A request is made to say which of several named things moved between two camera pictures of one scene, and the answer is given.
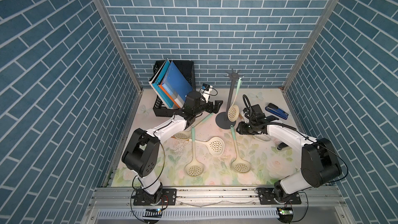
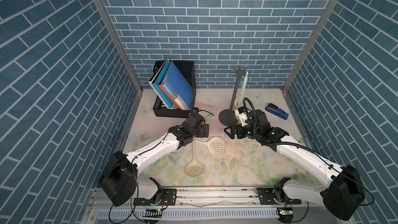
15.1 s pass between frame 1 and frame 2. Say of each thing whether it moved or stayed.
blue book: stayed
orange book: stayed
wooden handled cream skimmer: stayed
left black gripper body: moved
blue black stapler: stayed
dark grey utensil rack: moved
